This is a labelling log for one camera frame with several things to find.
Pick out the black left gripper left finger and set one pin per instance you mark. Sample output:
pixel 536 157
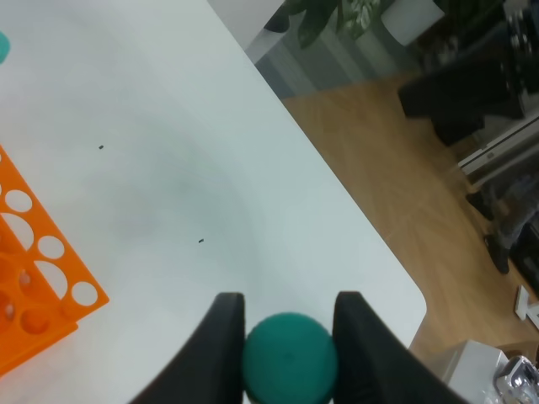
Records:
pixel 208 368

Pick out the green-capped test tube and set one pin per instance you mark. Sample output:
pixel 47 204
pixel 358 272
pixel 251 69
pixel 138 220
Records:
pixel 289 358

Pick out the green potted plant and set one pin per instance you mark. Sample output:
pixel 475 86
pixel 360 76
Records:
pixel 354 17

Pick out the white plant pot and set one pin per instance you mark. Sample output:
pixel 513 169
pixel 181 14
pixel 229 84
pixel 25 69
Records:
pixel 406 20

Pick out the black furniture piece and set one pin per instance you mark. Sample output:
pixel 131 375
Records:
pixel 487 78

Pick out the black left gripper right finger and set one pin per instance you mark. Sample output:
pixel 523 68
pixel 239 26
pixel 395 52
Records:
pixel 374 367

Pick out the orange test tube rack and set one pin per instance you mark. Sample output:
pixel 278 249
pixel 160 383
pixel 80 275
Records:
pixel 45 286

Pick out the white box on floor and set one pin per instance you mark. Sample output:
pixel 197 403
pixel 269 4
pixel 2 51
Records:
pixel 470 369

